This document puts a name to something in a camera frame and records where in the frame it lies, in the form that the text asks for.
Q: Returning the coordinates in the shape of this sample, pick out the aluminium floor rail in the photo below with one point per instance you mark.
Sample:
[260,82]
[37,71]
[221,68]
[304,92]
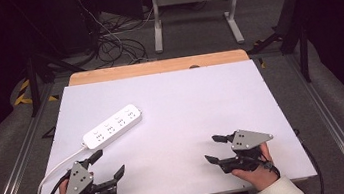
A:
[18,171]
[329,123]

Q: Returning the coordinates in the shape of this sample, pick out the dark computer case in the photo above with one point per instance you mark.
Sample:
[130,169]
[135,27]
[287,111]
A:
[64,22]

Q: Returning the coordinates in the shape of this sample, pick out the yellow black hazard tape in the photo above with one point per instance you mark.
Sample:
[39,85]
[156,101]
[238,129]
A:
[22,95]

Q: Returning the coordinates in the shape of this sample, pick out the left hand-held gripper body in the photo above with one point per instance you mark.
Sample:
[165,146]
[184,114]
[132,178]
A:
[77,180]

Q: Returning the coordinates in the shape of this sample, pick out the wooden table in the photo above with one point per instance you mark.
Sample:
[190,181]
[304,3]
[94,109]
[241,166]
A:
[157,67]

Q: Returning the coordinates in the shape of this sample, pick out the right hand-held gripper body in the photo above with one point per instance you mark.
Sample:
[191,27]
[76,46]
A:
[245,141]

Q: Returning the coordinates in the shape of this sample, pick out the white power strip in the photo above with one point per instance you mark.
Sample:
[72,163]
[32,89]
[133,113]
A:
[112,126]

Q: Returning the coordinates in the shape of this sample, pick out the black metal stand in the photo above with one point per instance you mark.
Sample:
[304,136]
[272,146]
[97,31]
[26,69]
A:
[292,27]
[34,82]

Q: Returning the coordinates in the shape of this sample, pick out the person's right hand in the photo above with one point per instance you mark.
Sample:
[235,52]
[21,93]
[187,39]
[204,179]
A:
[259,176]

